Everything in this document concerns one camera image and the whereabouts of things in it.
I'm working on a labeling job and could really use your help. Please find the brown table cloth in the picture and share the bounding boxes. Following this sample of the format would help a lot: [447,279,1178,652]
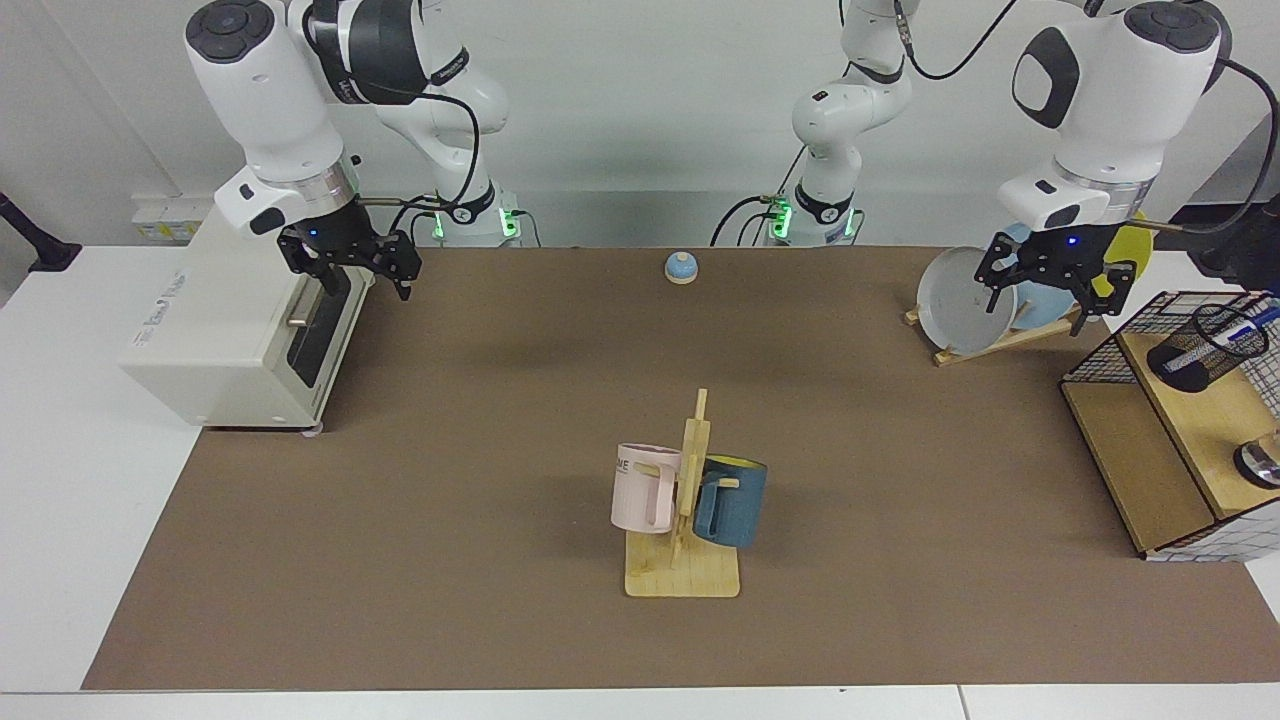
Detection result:
[80,246,1280,691]

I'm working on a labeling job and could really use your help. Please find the pale toaster oven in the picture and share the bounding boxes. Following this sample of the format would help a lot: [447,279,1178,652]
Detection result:
[120,205,378,436]

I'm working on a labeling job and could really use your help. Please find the black stand foot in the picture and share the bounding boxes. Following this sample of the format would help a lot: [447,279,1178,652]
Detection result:
[0,190,83,273]

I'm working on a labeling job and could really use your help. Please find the yellow plate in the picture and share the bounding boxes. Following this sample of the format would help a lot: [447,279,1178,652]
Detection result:
[1090,212,1154,301]

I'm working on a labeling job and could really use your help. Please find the dark teal cup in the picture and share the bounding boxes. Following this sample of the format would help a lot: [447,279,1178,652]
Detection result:
[692,455,769,549]

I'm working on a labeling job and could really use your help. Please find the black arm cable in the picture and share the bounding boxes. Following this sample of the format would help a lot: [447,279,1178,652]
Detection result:
[355,78,483,236]
[1140,58,1280,237]

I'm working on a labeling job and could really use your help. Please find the white wall socket strip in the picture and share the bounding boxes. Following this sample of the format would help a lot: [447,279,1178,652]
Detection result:
[133,195,218,243]

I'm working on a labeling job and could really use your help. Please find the black mesh pen holder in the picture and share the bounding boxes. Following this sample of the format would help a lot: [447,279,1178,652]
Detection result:
[1146,303,1271,393]

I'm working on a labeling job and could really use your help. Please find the wire basket with wooden floor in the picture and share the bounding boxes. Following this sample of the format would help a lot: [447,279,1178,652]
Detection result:
[1060,290,1280,563]

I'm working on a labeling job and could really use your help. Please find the pink cup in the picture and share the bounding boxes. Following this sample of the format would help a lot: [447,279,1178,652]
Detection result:
[611,443,684,535]

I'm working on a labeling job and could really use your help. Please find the white marker with blue cap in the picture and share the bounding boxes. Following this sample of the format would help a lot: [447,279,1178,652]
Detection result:
[1165,305,1280,373]

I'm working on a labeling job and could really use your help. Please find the wooden plate rack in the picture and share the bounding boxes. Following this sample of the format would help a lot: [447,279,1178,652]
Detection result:
[904,300,1099,368]

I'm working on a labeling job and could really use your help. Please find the wooden cup stand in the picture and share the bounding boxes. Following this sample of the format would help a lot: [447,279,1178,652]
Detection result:
[625,388,742,599]

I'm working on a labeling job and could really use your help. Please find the grey plate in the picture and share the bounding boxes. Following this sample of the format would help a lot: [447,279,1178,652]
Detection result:
[917,247,1019,356]

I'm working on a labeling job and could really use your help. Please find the dark background equipment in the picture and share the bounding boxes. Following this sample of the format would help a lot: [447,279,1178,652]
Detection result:
[1190,195,1280,296]

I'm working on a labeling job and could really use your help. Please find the light blue plate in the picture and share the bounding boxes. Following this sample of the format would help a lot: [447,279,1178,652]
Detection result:
[1000,222,1086,329]

